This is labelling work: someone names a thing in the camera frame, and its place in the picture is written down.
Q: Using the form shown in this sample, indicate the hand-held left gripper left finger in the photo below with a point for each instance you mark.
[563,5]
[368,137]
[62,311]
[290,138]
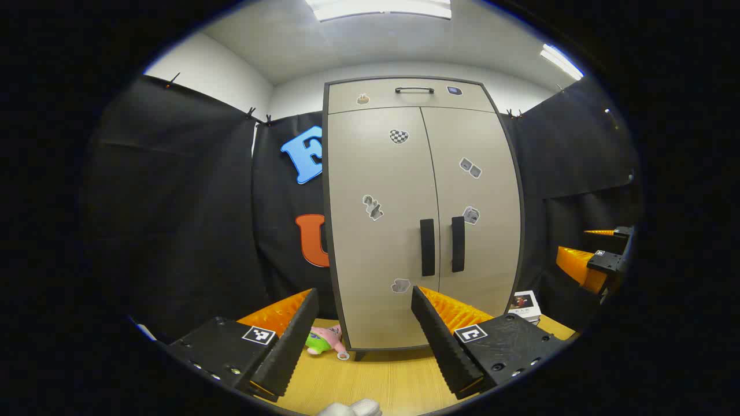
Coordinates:
[292,346]

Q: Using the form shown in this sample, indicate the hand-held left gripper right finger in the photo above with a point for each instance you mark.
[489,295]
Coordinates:
[442,346]

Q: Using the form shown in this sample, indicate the beige cabinet drawer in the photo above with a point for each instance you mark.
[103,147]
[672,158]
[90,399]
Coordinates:
[416,99]

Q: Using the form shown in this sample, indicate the white fluffy object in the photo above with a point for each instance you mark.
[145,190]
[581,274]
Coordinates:
[352,408]

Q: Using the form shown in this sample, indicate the large ceiling light panel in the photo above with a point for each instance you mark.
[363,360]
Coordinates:
[376,7]

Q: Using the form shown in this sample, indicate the beige cabinet door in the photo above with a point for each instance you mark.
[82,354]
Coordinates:
[485,190]
[376,248]

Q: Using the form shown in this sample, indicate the white photo booklet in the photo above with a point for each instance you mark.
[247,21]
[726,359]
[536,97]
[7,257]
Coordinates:
[525,303]

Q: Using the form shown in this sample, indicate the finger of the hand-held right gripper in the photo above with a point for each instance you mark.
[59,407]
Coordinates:
[607,263]
[621,231]

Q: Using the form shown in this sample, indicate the narrow ceiling light panel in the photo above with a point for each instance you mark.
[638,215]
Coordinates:
[561,60]

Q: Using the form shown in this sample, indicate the black backdrop cloth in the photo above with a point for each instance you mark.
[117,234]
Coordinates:
[191,202]

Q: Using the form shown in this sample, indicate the pink green plush toy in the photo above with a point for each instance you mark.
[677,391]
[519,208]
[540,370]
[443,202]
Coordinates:
[324,341]

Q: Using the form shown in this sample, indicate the white printed packet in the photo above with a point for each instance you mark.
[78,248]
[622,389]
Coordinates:
[145,331]

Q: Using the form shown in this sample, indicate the beige double-door shoe cabinet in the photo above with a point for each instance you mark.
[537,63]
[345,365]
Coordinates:
[325,144]

